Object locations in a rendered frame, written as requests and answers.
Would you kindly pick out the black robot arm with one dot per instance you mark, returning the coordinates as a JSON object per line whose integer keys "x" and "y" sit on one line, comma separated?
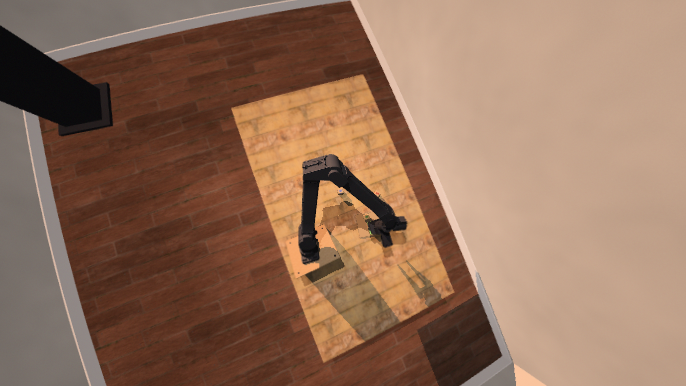
{"x": 330, "y": 168}

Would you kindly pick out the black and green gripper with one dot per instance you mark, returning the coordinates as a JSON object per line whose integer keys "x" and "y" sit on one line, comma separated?
{"x": 372, "y": 224}

